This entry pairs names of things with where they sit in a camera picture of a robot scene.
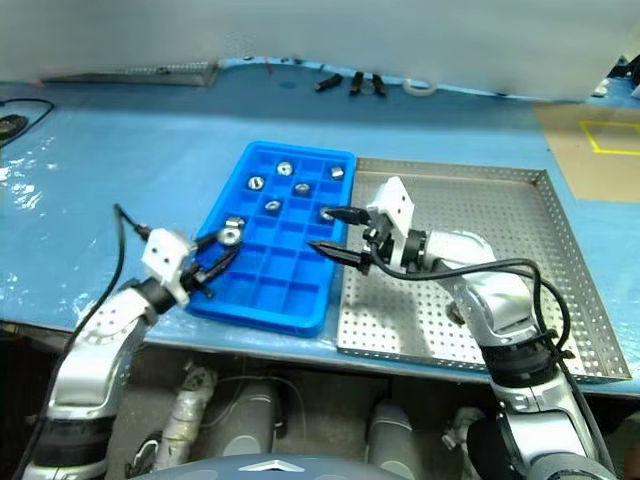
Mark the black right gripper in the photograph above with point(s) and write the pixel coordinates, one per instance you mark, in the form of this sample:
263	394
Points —
380	237

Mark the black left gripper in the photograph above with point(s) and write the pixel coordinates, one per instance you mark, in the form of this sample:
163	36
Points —
194	280

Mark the metal nut bottom compartment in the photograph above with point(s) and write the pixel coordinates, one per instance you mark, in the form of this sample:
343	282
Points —
228	236

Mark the metal roller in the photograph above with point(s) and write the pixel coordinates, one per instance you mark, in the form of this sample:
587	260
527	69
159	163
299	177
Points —
255	182
236	220
325	215
454	312
301	189
273	205
284	169

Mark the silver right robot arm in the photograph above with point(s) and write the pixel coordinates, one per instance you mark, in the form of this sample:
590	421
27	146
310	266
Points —
500	300

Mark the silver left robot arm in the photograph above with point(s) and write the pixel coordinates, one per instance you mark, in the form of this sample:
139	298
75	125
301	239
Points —
95	340

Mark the blue plastic compartment tray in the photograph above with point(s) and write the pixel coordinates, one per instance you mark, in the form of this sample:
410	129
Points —
272	295

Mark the large perforated steel tray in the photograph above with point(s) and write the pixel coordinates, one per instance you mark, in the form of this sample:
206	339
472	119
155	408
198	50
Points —
475	210

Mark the narrow perforated steel tray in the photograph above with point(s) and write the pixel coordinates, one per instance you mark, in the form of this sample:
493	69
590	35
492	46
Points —
150	74

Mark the metal nut top right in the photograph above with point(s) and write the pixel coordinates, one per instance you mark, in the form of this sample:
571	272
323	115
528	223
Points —
336	173

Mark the white tape roll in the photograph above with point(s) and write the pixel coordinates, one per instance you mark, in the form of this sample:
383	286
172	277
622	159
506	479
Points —
419	89

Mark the grey robot left leg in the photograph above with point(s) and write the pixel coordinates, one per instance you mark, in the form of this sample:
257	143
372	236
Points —
247	425

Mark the grey robot leg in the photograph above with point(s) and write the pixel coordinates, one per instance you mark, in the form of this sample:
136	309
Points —
247	425
390	435

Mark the thin red pen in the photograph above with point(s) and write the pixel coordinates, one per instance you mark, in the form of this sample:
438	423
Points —
268	65

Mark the grey robot right leg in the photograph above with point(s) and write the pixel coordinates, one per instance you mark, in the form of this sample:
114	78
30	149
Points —
390	435

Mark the grey robot torso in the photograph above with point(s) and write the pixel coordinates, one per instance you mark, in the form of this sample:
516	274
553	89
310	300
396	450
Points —
270	467

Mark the black oval device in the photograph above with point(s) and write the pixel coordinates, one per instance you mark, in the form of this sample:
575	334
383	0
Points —
11	123

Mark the brown cardboard sheet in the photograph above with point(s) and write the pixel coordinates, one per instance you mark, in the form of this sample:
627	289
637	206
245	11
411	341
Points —
590	165

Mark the small white object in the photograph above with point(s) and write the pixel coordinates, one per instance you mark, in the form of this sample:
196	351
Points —
600	88

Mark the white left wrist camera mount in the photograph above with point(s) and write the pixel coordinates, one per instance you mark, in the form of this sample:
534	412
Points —
162	250

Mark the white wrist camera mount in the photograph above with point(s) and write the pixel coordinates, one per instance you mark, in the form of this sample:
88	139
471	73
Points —
397	200
162	250

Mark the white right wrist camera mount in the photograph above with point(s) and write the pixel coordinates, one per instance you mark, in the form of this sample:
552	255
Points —
397	200

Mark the white wrapped post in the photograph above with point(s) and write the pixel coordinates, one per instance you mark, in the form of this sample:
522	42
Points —
187	415
462	427

